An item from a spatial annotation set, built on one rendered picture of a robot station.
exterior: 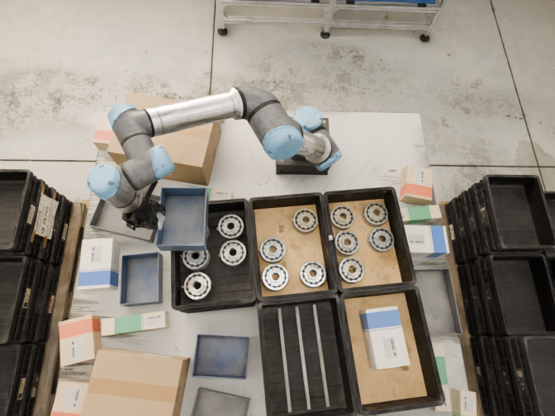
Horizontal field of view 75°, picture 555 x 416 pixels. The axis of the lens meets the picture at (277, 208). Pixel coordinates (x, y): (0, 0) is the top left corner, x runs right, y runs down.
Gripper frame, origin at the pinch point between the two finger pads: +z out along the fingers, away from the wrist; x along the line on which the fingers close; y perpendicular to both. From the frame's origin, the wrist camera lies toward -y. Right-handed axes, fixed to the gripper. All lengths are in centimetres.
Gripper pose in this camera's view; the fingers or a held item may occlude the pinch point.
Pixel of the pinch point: (159, 216)
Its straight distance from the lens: 123.0
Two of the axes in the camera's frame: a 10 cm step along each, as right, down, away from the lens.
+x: 10.0, -0.1, -0.8
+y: -0.2, 9.4, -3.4
